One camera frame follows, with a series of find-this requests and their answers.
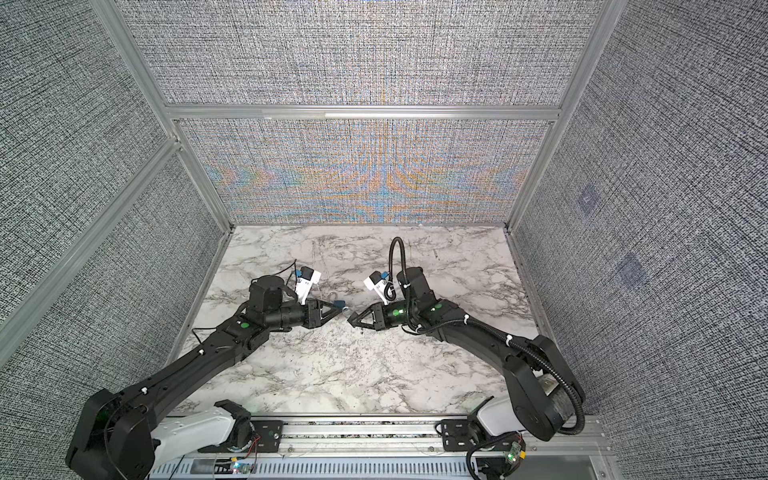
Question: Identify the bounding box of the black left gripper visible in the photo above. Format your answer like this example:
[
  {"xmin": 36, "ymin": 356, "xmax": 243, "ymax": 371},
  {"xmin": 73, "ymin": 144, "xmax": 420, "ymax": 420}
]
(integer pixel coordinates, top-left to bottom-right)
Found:
[{"xmin": 268, "ymin": 298, "xmax": 344, "ymax": 332}]

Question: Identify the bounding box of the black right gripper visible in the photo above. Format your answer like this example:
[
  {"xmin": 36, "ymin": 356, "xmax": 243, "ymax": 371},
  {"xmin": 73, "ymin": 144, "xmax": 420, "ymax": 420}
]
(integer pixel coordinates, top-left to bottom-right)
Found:
[{"xmin": 352, "ymin": 302, "xmax": 420, "ymax": 333}]

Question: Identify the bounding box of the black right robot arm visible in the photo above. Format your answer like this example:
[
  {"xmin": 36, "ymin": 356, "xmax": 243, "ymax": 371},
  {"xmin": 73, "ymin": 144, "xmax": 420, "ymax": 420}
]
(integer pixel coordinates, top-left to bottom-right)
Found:
[{"xmin": 348, "ymin": 267, "xmax": 586, "ymax": 441}]

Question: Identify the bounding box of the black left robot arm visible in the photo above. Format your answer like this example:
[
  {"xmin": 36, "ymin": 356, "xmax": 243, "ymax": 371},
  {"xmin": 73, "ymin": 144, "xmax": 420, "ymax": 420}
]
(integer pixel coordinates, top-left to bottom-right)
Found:
[{"xmin": 65, "ymin": 275, "xmax": 343, "ymax": 479}]

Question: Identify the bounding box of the green circuit board left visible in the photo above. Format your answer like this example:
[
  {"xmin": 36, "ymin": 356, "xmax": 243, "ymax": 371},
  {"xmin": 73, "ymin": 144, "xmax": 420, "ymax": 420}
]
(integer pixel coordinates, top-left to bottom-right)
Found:
[{"xmin": 231, "ymin": 458, "xmax": 257, "ymax": 477}]

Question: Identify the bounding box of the green circuit board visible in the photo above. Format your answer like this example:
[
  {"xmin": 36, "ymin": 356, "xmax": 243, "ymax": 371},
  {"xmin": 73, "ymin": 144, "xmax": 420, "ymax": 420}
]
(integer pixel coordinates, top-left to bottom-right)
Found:
[
  {"xmin": 231, "ymin": 458, "xmax": 257, "ymax": 477},
  {"xmin": 503, "ymin": 441, "xmax": 527, "ymax": 471}
]

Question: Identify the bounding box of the green circuit board right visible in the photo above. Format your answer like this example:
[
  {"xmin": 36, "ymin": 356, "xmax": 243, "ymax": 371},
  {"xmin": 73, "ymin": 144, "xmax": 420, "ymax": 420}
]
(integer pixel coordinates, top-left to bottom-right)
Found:
[{"xmin": 503, "ymin": 441, "xmax": 527, "ymax": 471}]

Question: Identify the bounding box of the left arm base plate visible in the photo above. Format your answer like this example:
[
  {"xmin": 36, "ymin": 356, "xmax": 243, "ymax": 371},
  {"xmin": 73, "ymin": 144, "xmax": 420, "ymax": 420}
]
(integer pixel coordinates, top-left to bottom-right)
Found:
[{"xmin": 197, "ymin": 419, "xmax": 284, "ymax": 456}]

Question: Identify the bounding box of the black right corrugated cable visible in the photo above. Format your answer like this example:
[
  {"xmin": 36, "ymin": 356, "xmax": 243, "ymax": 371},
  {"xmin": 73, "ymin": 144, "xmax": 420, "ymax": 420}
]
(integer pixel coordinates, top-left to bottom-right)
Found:
[{"xmin": 388, "ymin": 236, "xmax": 587, "ymax": 436}]

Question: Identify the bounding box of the aluminium front rail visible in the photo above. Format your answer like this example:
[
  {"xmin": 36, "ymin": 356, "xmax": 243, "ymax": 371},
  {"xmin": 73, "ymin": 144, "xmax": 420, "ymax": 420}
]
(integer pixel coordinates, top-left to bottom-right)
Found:
[{"xmin": 146, "ymin": 412, "xmax": 621, "ymax": 479}]

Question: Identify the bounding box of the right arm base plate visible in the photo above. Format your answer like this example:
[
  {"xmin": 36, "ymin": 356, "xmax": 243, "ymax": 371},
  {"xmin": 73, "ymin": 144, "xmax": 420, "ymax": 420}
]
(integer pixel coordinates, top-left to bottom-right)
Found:
[{"xmin": 434, "ymin": 417, "xmax": 491, "ymax": 452}]

